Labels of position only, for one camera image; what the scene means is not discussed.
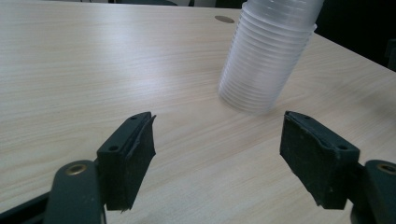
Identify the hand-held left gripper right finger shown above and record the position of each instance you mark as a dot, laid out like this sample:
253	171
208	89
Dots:
317	158

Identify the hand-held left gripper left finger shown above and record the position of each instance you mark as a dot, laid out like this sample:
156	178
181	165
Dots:
124	161

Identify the stack of clear plastic cups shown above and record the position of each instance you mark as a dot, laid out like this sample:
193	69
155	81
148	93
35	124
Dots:
267	53

